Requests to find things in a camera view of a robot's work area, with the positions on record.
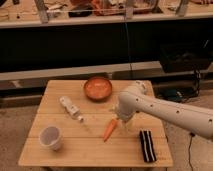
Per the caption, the orange ceramic bowl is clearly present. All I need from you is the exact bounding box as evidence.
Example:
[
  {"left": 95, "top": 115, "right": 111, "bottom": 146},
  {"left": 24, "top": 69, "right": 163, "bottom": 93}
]
[{"left": 83, "top": 77, "right": 112, "bottom": 101}]

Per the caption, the orange pepper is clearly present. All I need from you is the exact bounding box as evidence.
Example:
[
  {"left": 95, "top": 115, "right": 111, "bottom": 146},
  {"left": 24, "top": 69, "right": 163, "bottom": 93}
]
[{"left": 103, "top": 119, "right": 118, "bottom": 142}]

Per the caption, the wooden shelf with clutter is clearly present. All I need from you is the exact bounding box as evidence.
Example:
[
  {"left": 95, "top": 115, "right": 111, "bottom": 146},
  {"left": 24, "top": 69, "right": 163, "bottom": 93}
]
[{"left": 0, "top": 0, "right": 213, "bottom": 29}]

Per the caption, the black white striped cloth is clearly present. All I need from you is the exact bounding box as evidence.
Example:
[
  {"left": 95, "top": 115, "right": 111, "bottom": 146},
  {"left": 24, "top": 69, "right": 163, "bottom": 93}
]
[{"left": 139, "top": 130, "right": 157, "bottom": 163}]

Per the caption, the wooden table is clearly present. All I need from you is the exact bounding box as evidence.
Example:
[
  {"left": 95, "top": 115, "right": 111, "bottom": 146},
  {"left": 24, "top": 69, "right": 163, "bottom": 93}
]
[{"left": 19, "top": 80, "right": 173, "bottom": 168}]

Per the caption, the white plastic cup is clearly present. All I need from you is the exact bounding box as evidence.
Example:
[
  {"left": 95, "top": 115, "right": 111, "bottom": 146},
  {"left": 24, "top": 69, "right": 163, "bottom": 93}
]
[{"left": 39, "top": 126, "right": 62, "bottom": 151}]

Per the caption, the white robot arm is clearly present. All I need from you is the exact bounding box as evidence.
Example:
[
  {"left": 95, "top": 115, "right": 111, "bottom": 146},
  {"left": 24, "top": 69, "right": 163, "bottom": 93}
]
[{"left": 115, "top": 80, "right": 213, "bottom": 141}]

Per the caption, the black cable on floor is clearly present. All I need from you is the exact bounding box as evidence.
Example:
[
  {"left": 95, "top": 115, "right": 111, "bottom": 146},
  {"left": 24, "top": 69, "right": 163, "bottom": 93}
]
[{"left": 187, "top": 132, "right": 196, "bottom": 171}]

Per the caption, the white glue bottle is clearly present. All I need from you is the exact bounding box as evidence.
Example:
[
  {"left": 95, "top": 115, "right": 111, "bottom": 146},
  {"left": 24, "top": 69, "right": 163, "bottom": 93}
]
[{"left": 59, "top": 96, "right": 84, "bottom": 122}]

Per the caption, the black box in background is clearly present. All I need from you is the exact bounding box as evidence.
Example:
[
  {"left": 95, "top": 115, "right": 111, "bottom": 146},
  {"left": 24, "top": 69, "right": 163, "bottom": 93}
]
[{"left": 159, "top": 42, "right": 211, "bottom": 73}]

